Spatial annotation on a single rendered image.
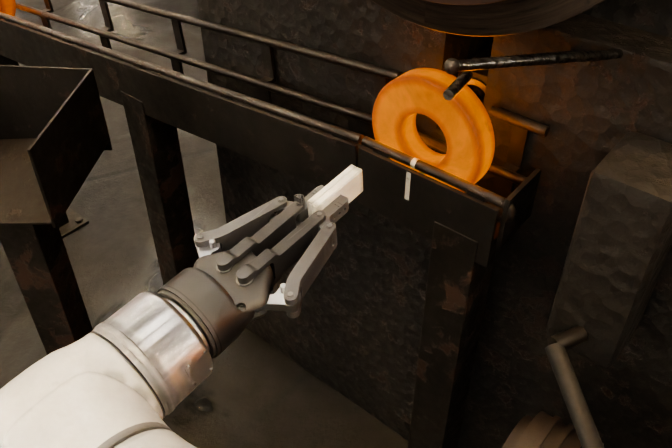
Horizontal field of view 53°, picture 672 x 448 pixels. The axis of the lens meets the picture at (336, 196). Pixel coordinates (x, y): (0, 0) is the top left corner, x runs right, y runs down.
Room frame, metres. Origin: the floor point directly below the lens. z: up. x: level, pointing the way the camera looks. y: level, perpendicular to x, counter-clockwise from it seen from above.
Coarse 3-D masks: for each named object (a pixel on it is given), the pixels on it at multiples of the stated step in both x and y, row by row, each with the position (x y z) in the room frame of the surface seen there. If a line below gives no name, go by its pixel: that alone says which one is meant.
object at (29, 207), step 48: (0, 96) 0.87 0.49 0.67; (48, 96) 0.86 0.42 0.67; (96, 96) 0.85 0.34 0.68; (0, 144) 0.85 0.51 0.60; (48, 144) 0.70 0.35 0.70; (96, 144) 0.81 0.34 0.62; (0, 192) 0.73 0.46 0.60; (48, 192) 0.66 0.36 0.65; (0, 240) 0.74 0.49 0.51; (48, 240) 0.75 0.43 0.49; (48, 288) 0.73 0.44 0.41; (48, 336) 0.74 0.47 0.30
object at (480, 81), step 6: (486, 48) 0.81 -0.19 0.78; (480, 54) 0.79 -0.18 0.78; (486, 54) 0.79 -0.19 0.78; (474, 72) 0.74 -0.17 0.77; (480, 72) 0.74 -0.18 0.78; (486, 72) 0.74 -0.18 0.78; (474, 78) 0.74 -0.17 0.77; (480, 78) 0.74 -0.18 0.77; (486, 78) 0.73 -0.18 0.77; (474, 84) 0.74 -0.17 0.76; (480, 84) 0.73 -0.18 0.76
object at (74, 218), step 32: (0, 64) 1.33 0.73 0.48; (128, 96) 0.99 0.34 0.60; (160, 128) 0.99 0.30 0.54; (160, 160) 0.98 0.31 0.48; (160, 192) 0.97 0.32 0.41; (64, 224) 1.35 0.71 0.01; (160, 224) 0.98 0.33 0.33; (192, 224) 1.01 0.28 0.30; (160, 256) 1.00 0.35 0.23; (192, 256) 1.00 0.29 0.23; (448, 256) 0.59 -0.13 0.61; (448, 288) 0.59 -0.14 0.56; (480, 288) 0.59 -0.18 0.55; (448, 320) 0.58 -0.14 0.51; (480, 320) 0.61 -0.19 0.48; (448, 352) 0.58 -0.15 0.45; (416, 384) 0.61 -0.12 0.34; (448, 384) 0.57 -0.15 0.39; (416, 416) 0.60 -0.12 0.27; (448, 416) 0.57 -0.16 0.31
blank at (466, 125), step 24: (408, 72) 0.69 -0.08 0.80; (432, 72) 0.67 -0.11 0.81; (384, 96) 0.69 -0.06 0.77; (408, 96) 0.67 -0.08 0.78; (432, 96) 0.65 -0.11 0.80; (456, 96) 0.63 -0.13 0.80; (384, 120) 0.69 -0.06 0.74; (408, 120) 0.68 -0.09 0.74; (456, 120) 0.63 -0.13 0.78; (480, 120) 0.62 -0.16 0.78; (408, 144) 0.68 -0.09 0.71; (456, 144) 0.62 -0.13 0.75; (480, 144) 0.61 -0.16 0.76; (456, 168) 0.62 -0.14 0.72; (480, 168) 0.61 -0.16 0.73
